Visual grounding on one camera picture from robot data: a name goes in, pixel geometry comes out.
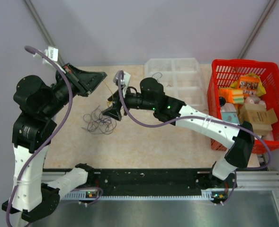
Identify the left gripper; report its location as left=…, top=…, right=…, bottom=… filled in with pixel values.
left=41, top=62, right=107, bottom=118

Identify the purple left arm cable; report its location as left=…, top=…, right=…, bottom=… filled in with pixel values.
left=5, top=45, right=104, bottom=227

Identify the corner aluminium post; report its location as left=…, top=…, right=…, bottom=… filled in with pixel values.
left=236, top=0, right=278, bottom=59
left=23, top=0, right=64, bottom=72

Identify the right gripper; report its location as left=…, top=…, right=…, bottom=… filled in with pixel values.
left=102, top=86, right=156, bottom=122

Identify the yellow cable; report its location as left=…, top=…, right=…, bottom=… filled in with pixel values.
left=103, top=80, right=114, bottom=108

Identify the orange snack package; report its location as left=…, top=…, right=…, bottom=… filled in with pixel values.
left=236, top=76, right=260, bottom=97

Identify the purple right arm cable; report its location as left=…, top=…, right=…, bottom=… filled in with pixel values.
left=117, top=70, right=272, bottom=205

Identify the brown cardboard box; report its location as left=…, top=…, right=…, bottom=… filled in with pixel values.
left=238, top=104, right=278, bottom=136

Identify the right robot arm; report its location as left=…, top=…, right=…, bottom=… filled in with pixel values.
left=102, top=78, right=255, bottom=187

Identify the black round ball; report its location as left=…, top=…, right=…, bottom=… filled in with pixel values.
left=219, top=96, right=226, bottom=107

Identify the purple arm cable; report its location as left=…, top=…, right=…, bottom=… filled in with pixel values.
left=117, top=70, right=272, bottom=205
left=5, top=45, right=104, bottom=227

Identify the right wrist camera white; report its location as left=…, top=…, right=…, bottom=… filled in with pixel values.
left=113, top=70, right=131, bottom=96

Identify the white cable duct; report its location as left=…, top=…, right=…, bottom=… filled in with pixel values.
left=62, top=190, right=224, bottom=202

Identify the pink wrapped roll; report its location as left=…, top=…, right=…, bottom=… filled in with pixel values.
left=244, top=96, right=266, bottom=108

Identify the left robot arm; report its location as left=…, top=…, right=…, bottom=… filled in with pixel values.
left=2, top=64, right=107, bottom=223

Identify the right corner aluminium post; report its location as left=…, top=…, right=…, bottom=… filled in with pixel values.
left=236, top=0, right=278, bottom=59

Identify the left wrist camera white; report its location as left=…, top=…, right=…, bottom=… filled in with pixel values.
left=33, top=46, right=59, bottom=66

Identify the left corner aluminium post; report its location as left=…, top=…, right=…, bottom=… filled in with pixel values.
left=23, top=0, right=64, bottom=72

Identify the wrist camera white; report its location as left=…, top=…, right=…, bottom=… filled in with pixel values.
left=33, top=46, right=59, bottom=66
left=113, top=70, right=131, bottom=96

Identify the red plastic basket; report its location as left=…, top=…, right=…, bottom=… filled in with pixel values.
left=207, top=59, right=279, bottom=155

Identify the orange sponge pack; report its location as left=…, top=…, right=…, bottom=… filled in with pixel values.
left=219, top=87, right=244, bottom=104

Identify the yellow snack bag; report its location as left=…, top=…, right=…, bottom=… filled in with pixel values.
left=230, top=73, right=266, bottom=97

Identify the clear plastic compartment tray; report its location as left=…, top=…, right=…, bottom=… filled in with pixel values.
left=144, top=58, right=208, bottom=112

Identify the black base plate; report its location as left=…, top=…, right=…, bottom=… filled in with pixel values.
left=87, top=168, right=234, bottom=196

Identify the teal small box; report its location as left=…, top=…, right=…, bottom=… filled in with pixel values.
left=221, top=112, right=239, bottom=124

